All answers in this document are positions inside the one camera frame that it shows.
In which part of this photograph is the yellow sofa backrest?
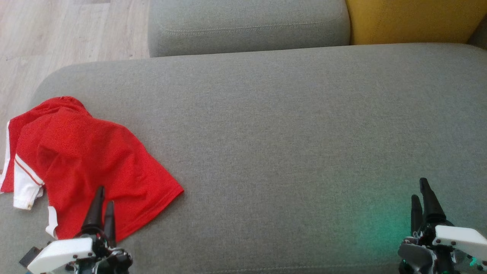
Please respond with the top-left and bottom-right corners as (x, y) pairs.
(345, 0), (487, 45)

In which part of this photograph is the red and white jersey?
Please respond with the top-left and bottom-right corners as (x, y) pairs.
(0, 96), (185, 244)

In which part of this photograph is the large grey sofa ottoman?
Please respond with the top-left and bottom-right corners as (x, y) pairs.
(0, 43), (487, 274)

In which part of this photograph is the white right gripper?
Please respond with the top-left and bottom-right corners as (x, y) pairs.
(398, 177), (487, 274)

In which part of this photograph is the grey sofa seat cushion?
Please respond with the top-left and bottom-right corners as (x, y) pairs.
(148, 0), (351, 58)

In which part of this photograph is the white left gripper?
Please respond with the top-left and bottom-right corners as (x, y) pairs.
(27, 185), (134, 274)

